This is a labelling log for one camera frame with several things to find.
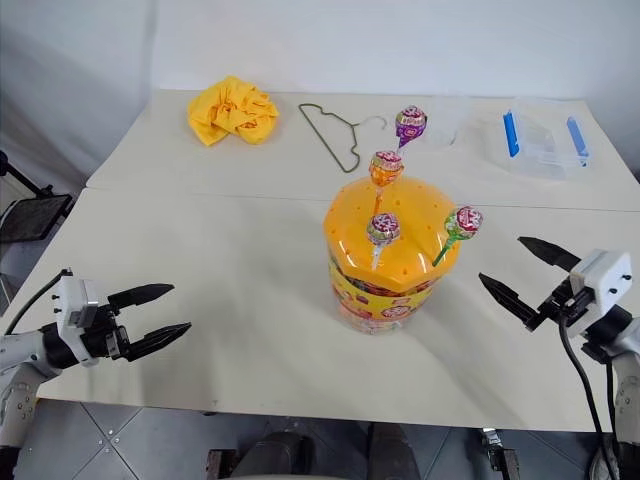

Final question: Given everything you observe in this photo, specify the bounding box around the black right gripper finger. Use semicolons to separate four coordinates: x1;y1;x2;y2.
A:
477;272;544;333
516;236;583;272

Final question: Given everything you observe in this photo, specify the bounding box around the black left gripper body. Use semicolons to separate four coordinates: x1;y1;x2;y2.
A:
81;301;134;361

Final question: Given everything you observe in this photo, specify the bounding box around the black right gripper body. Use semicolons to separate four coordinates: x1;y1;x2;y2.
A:
536;278;595;327

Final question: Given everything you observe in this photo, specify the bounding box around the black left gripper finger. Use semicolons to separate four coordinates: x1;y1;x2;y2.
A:
107;283;176;311
123;321;193;363

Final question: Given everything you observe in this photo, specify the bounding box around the green stick lollipop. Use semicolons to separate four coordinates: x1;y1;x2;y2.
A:
430;205;485;268

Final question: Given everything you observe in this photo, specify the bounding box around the orange lollipop display tub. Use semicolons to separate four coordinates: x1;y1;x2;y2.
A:
322;174;461;338

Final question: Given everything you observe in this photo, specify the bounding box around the white stick lollipop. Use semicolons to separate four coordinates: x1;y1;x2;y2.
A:
365;211;402;272

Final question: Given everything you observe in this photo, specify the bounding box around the orange wrapped lollipop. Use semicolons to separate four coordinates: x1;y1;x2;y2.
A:
368;149;405;217

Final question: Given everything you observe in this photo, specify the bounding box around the purple wrapped lollipop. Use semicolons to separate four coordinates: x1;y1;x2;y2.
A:
393;104;429;157

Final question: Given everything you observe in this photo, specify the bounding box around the clear box with blue clips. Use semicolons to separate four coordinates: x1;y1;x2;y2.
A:
478;97;595;184

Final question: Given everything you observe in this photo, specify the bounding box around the black stand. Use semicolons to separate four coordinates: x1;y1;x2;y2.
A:
0;149;74;247

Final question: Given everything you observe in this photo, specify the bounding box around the metal table leg foot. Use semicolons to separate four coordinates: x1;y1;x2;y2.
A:
480;427;520;480

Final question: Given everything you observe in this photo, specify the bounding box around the dark rounded shape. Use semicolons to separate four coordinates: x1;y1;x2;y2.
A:
233;431;317;480

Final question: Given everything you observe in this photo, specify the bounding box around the crumpled yellow cloth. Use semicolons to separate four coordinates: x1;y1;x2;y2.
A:
187;74;280;148

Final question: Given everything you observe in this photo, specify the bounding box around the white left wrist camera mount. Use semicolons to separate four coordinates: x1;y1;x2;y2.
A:
51;272;101;369

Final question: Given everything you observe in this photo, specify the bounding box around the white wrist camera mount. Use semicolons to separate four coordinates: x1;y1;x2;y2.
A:
51;272;101;369
568;249;634;337

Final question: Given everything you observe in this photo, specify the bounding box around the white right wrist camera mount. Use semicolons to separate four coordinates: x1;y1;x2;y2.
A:
568;249;634;337

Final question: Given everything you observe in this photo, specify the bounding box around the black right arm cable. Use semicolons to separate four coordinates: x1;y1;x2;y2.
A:
558;313;622;480

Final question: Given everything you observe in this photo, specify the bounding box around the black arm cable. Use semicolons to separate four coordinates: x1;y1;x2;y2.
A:
2;268;72;337
558;313;622;480

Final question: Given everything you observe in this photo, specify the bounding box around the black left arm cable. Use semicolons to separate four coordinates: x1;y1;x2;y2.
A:
2;268;72;337

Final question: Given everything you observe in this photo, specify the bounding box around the olive green wire hanger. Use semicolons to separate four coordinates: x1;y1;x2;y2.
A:
298;102;389;175

